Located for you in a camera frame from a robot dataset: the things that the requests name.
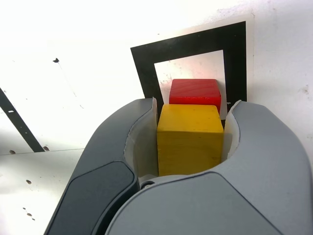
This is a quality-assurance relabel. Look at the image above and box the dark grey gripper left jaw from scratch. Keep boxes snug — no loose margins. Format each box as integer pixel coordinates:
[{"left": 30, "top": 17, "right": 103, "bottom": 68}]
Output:
[{"left": 45, "top": 96, "right": 163, "bottom": 235}]

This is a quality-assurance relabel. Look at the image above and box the black tape square outline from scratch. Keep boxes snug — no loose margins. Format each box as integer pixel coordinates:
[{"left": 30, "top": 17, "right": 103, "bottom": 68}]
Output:
[{"left": 130, "top": 21, "right": 247, "bottom": 120}]

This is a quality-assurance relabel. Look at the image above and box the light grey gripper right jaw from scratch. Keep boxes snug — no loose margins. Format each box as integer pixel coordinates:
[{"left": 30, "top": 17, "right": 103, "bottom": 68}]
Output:
[{"left": 105, "top": 99, "right": 313, "bottom": 235}]

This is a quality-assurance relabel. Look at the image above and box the yellow cube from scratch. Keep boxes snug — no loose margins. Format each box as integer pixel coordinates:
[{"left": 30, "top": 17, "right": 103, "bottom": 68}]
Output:
[{"left": 156, "top": 104, "right": 224, "bottom": 177}]

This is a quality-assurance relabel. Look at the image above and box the red cube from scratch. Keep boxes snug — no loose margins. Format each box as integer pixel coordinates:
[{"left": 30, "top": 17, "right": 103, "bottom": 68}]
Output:
[{"left": 169, "top": 78, "right": 222, "bottom": 116}]

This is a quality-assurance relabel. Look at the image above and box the black tape strip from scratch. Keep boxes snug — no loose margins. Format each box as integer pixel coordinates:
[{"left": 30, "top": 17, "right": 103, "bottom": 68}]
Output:
[{"left": 0, "top": 87, "right": 46, "bottom": 153}]

